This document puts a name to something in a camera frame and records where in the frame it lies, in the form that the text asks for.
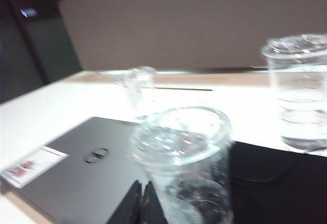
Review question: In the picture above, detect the tall clear plastic cup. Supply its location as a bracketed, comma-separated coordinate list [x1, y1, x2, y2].
[260, 33, 327, 153]

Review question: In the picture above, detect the wide brown desk divider panel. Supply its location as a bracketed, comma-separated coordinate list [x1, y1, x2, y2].
[58, 0, 327, 72]

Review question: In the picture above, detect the medium clear plastic cup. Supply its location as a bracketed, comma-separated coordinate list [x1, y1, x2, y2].
[130, 103, 235, 224]

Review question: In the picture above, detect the small glowing wall display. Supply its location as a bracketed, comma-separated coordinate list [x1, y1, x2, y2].
[20, 8, 37, 18]

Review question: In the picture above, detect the black mouse pad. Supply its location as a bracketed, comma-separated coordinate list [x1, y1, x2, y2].
[227, 141, 327, 224]

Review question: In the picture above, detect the silver Dell laptop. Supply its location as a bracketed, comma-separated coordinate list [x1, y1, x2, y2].
[0, 116, 156, 224]

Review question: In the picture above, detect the short clear plastic cup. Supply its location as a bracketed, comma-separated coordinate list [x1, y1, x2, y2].
[114, 66, 157, 122]

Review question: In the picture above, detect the white red laptop sticker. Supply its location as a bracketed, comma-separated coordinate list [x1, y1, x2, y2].
[1, 146, 63, 189]

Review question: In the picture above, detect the white desk cable flap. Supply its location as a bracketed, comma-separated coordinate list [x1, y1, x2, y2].
[155, 80, 214, 93]

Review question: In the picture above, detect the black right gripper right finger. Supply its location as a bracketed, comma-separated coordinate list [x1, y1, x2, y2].
[141, 181, 169, 224]

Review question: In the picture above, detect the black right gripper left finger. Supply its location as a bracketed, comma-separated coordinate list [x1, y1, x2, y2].
[108, 180, 143, 224]

